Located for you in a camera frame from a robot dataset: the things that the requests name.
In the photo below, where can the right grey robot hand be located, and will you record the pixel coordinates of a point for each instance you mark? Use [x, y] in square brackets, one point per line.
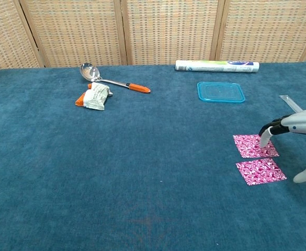
[304, 121]

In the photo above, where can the pink patterned cloth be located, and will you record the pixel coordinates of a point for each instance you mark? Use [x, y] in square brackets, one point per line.
[261, 171]
[247, 147]

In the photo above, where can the clear plastic tube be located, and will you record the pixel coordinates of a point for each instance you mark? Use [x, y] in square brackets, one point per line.
[288, 102]

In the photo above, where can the blue plastic container lid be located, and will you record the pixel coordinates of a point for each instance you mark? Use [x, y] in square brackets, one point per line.
[220, 92]

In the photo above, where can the woven folding screen panel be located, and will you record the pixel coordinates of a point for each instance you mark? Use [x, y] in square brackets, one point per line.
[265, 28]
[1, 34]
[74, 31]
[171, 31]

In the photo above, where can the white printed roll tube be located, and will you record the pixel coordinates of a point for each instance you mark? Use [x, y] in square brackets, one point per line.
[215, 66]

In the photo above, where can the blue carpet table cover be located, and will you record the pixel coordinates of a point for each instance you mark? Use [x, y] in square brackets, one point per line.
[116, 170]

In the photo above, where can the crumpled white orange snack packet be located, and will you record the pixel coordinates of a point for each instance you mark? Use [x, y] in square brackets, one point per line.
[96, 96]

